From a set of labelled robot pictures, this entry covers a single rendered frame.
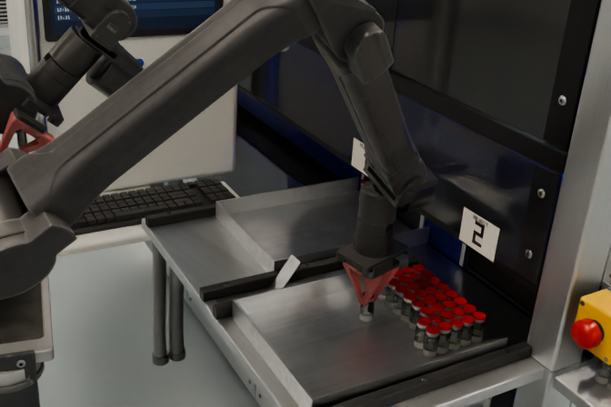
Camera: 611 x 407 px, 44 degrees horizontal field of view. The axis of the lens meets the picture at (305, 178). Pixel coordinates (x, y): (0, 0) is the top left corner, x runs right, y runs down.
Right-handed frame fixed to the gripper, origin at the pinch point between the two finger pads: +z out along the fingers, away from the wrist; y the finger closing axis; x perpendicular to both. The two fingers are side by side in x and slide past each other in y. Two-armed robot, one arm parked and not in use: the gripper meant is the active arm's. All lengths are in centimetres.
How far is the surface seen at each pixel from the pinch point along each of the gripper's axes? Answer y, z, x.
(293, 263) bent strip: -3.1, -0.8, 14.3
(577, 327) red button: 7.0, -8.7, -30.9
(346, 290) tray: 3.8, 4.1, 7.7
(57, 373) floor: 1, 94, 122
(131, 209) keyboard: -3, 10, 66
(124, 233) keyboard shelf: -8, 12, 61
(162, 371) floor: 27, 94, 102
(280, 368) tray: -20.9, 1.6, -2.6
